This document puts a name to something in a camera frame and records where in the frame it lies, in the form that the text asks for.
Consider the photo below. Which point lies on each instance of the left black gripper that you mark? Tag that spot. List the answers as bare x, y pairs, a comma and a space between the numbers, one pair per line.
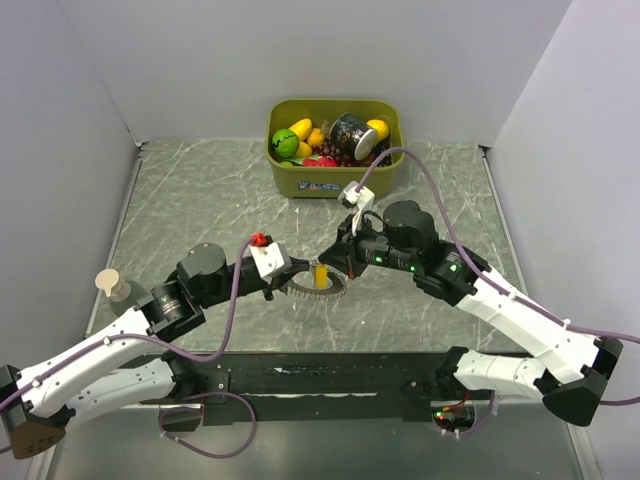
275, 281

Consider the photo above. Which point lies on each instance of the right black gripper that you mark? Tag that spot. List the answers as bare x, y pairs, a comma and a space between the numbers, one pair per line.
344, 253

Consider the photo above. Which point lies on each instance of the yellow tag key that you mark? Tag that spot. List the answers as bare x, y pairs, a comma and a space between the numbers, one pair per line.
320, 275

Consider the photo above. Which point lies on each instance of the large metal keyring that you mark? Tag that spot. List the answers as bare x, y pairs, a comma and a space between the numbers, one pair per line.
303, 285

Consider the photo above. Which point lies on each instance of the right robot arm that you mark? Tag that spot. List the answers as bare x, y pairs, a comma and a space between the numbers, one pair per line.
567, 372

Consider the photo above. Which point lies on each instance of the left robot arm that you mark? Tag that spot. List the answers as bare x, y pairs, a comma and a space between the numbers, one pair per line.
134, 359

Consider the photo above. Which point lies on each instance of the red toy dragonfruit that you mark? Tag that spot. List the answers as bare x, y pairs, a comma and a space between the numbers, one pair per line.
319, 161

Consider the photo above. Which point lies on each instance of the olive green plastic bin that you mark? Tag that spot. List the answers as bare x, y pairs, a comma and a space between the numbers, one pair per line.
327, 182

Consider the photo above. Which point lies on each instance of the small yellow toy lemon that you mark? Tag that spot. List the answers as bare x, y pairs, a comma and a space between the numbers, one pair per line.
303, 151

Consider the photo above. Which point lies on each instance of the orange toy fruit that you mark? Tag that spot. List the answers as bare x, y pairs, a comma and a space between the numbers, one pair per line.
316, 138

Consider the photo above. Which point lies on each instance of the black printed can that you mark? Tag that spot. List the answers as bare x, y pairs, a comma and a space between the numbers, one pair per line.
353, 136

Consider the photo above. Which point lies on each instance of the green toy watermelon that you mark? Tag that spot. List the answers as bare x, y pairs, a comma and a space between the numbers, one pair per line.
285, 143

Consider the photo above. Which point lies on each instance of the yellow toy lemon right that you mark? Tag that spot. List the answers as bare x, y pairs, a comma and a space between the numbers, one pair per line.
380, 127

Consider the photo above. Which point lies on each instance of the yellow toy mango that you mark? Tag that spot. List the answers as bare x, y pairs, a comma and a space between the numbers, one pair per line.
302, 128

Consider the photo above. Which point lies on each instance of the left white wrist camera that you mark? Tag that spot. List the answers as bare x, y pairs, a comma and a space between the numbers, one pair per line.
270, 260

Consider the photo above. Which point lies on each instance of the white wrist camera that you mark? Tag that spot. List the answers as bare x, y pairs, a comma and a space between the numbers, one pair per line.
270, 260
358, 199

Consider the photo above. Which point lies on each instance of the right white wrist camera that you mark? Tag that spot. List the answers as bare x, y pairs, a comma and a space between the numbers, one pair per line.
358, 199

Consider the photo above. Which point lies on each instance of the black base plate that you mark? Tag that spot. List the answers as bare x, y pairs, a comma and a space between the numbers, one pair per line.
317, 386

